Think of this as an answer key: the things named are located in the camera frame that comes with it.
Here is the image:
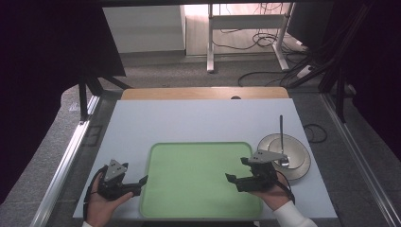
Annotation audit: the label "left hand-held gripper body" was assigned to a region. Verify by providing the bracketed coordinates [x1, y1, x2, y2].
[96, 159, 144, 201]

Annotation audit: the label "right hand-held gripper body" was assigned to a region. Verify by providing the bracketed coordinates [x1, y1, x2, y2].
[235, 149, 287, 193]

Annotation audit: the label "person's left hand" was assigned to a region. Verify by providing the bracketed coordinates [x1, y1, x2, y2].
[84, 171, 135, 227]

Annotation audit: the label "person's right hand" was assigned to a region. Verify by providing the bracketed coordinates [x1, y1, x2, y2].
[250, 172, 292, 212]

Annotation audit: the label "green tray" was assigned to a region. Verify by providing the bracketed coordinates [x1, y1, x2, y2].
[138, 141, 264, 219]

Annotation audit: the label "black metal stand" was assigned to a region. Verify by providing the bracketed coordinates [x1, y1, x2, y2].
[287, 1, 376, 125]
[77, 73, 134, 123]

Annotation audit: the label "white power strip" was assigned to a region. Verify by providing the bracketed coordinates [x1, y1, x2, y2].
[295, 63, 314, 79]

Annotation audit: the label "dark curtain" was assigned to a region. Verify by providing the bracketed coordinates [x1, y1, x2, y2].
[327, 0, 401, 153]
[0, 0, 128, 204]

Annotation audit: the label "white cabinet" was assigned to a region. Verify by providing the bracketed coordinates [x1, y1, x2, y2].
[101, 4, 187, 55]

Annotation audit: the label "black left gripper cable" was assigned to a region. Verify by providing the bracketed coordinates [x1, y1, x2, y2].
[82, 164, 109, 221]

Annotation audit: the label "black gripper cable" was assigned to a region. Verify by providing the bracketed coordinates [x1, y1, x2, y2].
[82, 164, 109, 221]
[274, 170, 296, 205]

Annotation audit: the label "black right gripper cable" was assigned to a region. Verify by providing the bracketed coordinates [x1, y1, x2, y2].
[274, 170, 296, 205]

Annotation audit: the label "black-handled metal spoon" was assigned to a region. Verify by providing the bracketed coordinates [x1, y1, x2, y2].
[278, 114, 290, 167]

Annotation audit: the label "aluminium rail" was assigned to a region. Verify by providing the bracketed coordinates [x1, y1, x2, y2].
[319, 92, 401, 227]
[28, 94, 102, 227]

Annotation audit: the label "black cable loop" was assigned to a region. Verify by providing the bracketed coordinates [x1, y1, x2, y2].
[302, 123, 328, 144]

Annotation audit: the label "black floor cables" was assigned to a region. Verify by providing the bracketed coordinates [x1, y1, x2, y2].
[211, 2, 314, 88]

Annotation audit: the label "white desk frame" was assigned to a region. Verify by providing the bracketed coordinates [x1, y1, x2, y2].
[205, 2, 297, 75]

